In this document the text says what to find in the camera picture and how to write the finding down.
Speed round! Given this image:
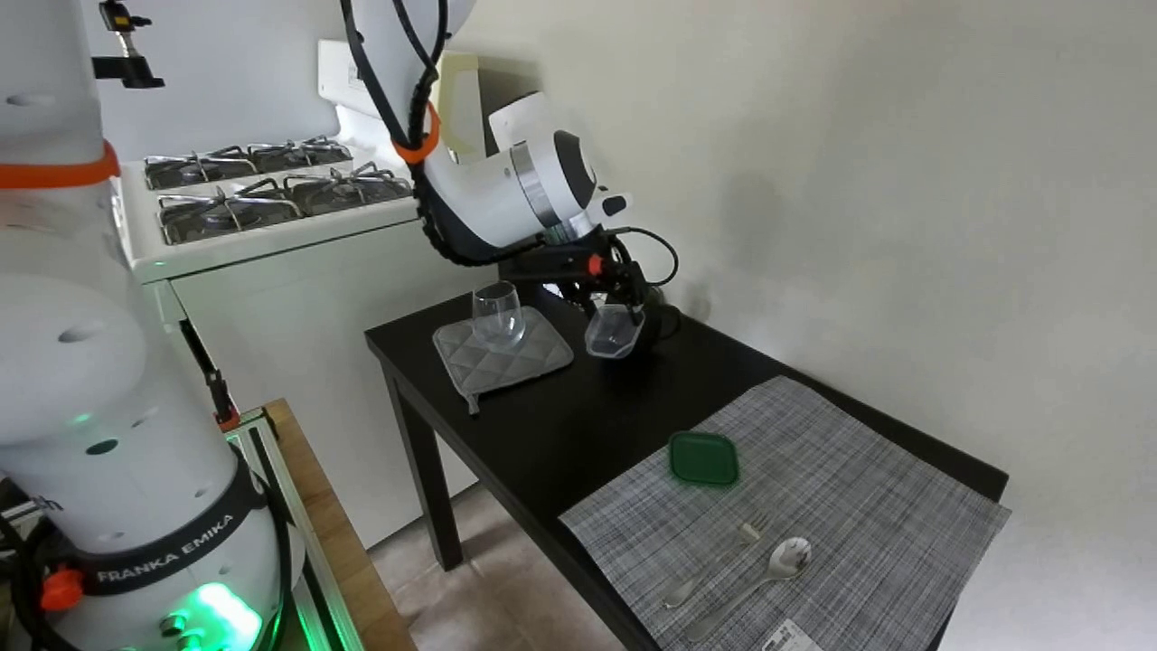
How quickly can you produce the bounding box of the clear plastic spoon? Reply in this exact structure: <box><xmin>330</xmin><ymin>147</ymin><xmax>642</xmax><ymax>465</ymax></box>
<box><xmin>671</xmin><ymin>531</ymin><xmax>817</xmax><ymax>610</ymax></box>

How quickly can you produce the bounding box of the black table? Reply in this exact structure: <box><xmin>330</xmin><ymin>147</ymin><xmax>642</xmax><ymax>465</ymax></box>
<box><xmin>363</xmin><ymin>278</ymin><xmax>1016</xmax><ymax>651</ymax></box>

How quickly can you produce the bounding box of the clear glass bowl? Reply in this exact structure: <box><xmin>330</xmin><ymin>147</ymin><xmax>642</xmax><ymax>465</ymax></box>
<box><xmin>471</xmin><ymin>281</ymin><xmax>532</xmax><ymax>355</ymax></box>

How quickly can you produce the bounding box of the white paper packet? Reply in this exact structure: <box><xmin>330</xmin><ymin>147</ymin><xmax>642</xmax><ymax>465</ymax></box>
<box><xmin>758</xmin><ymin>615</ymin><xmax>833</xmax><ymax>651</ymax></box>

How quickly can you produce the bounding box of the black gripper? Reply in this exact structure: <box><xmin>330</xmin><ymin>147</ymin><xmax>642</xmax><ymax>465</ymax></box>
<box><xmin>518</xmin><ymin>234</ymin><xmax>665</xmax><ymax>341</ymax></box>

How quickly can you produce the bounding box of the grey quilted pot holder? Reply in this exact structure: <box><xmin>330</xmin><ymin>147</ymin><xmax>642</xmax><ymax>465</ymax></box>
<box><xmin>428</xmin><ymin>305</ymin><xmax>579</xmax><ymax>419</ymax></box>

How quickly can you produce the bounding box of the white gas stove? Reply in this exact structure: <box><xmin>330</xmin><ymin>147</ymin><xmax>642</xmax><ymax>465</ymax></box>
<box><xmin>118</xmin><ymin>31</ymin><xmax>498</xmax><ymax>552</ymax></box>

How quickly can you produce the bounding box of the grey woven placemat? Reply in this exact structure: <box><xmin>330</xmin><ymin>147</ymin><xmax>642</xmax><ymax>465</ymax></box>
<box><xmin>558</xmin><ymin>371</ymin><xmax>1016</xmax><ymax>651</ymax></box>

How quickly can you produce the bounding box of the wooden board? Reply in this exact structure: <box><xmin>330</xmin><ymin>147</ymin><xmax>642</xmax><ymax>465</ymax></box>
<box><xmin>258</xmin><ymin>398</ymin><xmax>420</xmax><ymax>651</ymax></box>

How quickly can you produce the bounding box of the green square plastic lid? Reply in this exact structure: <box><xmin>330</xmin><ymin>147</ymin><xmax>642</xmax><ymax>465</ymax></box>
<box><xmin>665</xmin><ymin>428</ymin><xmax>746</xmax><ymax>492</ymax></box>

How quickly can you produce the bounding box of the black stand pole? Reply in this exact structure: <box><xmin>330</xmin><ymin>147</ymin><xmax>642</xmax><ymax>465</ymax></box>
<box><xmin>175</xmin><ymin>314</ymin><xmax>246</xmax><ymax>434</ymax></box>

